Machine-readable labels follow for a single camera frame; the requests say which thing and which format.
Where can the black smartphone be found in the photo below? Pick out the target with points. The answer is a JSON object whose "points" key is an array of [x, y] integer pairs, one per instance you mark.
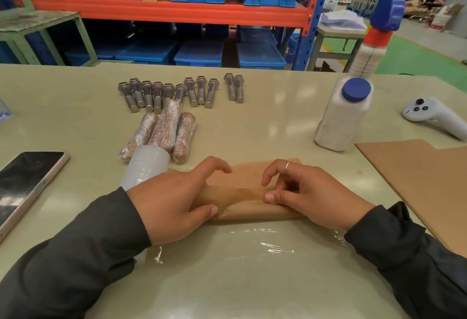
{"points": [[25, 180]]}

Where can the clear plastic bag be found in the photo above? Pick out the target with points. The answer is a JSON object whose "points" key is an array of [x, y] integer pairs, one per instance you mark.
{"points": [[3, 112]]}

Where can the clear plastic film roll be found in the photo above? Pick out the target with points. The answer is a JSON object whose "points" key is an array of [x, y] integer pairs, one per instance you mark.
{"points": [[146, 165]]}

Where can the row of bare steel bolts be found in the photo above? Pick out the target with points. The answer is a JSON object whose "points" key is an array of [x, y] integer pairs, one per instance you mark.
{"points": [[157, 94]]}

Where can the green metal stand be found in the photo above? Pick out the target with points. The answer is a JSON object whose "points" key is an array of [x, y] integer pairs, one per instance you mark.
{"points": [[47, 21]]}

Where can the grey metal table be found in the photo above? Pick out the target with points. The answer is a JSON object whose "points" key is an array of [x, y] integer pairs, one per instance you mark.
{"points": [[337, 43]]}

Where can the pile of white sheets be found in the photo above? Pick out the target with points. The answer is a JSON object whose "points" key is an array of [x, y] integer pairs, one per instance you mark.
{"points": [[343, 19]]}

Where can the person's right forearm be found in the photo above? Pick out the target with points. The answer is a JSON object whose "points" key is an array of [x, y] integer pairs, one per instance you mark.
{"points": [[412, 267]]}

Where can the person's left hand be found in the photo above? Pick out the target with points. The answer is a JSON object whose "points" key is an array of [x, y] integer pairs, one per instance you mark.
{"points": [[164, 205]]}

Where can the film wrapped bolt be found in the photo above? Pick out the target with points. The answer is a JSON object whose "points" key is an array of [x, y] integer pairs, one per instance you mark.
{"points": [[184, 136], [140, 134], [166, 125]]}

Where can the orange rack beam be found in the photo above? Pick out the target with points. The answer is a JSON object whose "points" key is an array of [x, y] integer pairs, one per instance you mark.
{"points": [[164, 11]]}

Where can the white sack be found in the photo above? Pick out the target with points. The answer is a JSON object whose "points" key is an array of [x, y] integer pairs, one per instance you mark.
{"points": [[443, 18]]}

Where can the group of blue lidded bins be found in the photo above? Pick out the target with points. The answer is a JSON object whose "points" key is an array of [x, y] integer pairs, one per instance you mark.
{"points": [[199, 54]]}

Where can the stack of brown paper sheets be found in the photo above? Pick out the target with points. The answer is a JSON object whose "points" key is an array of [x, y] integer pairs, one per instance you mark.
{"points": [[427, 180]]}

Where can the white bottle with blue cap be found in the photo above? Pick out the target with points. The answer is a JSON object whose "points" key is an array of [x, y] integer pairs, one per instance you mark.
{"points": [[339, 118]]}

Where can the person's left thumb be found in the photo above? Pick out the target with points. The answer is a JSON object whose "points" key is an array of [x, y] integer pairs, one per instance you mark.
{"points": [[204, 215]]}

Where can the white handheld controller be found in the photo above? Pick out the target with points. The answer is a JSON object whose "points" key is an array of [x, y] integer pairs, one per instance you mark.
{"points": [[434, 111]]}

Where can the tall white bottle red collar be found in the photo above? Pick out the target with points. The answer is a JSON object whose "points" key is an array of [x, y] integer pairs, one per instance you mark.
{"points": [[372, 52]]}

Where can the person's right thumb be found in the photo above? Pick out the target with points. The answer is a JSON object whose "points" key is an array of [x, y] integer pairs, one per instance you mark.
{"points": [[281, 197]]}

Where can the person's right hand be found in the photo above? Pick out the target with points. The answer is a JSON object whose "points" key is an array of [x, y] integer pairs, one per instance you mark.
{"points": [[328, 202]]}

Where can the clear plastic film sheet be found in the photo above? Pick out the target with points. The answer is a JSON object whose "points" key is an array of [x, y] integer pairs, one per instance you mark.
{"points": [[255, 245]]}

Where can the brown paper bolt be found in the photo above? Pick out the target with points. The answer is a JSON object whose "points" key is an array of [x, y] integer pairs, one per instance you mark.
{"points": [[240, 198]]}

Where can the person's left forearm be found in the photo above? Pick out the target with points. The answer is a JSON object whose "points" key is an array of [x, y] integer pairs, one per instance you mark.
{"points": [[73, 264]]}

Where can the blue rack upright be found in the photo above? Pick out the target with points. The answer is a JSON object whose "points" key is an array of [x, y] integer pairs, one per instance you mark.
{"points": [[310, 19]]}

